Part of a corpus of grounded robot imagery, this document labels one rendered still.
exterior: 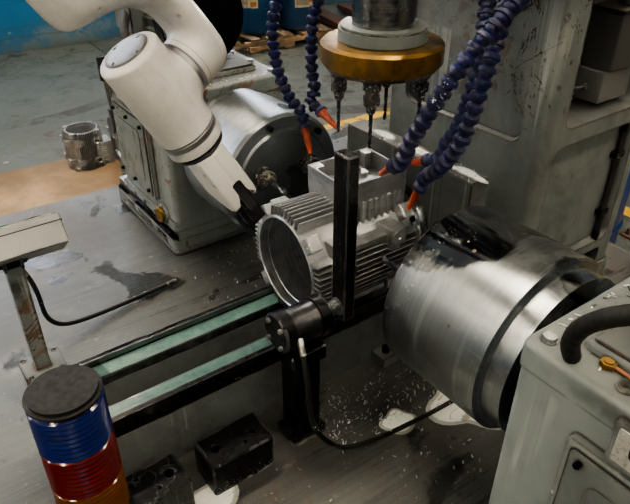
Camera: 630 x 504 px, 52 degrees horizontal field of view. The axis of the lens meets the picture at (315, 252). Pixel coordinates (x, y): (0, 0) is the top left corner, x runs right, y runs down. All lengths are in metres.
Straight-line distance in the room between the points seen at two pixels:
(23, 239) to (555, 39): 0.83
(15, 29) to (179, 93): 5.58
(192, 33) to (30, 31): 5.58
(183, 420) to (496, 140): 0.66
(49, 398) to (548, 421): 0.47
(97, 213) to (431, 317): 1.06
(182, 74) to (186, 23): 0.06
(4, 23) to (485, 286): 5.85
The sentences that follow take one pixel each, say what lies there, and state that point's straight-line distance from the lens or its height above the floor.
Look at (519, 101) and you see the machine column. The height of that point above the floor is 1.24.
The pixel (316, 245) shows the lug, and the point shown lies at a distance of 0.94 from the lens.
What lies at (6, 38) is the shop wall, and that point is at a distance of 6.40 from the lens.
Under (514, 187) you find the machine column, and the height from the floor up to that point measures 1.10.
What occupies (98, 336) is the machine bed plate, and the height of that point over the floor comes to 0.80.
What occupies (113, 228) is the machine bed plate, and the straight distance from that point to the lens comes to 1.60.
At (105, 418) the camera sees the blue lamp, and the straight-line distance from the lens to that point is 0.56.
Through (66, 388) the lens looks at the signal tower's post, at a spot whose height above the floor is 1.22.
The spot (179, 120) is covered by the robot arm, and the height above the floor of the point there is 1.28.
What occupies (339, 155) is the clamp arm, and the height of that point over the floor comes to 1.25.
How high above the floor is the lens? 1.58
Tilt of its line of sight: 33 degrees down
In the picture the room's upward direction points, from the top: straight up
